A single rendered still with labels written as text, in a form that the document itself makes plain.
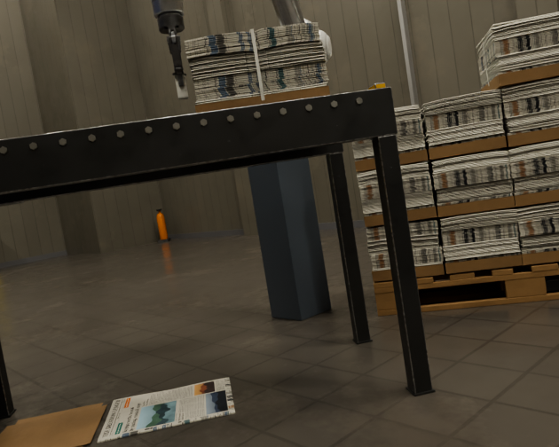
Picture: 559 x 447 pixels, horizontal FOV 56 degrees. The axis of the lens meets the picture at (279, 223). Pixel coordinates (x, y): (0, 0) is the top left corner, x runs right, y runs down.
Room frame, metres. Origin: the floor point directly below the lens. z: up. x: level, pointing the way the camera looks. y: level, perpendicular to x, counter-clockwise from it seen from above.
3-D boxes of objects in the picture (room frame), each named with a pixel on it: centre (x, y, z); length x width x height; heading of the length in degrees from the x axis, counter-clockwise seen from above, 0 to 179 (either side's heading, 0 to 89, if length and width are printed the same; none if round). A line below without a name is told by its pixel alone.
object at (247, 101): (1.60, 0.11, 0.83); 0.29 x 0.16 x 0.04; 4
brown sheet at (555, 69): (2.15, -1.08, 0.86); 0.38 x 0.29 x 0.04; 168
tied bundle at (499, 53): (2.15, -1.08, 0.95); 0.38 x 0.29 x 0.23; 168
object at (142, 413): (1.52, 0.41, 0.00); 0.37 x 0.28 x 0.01; 98
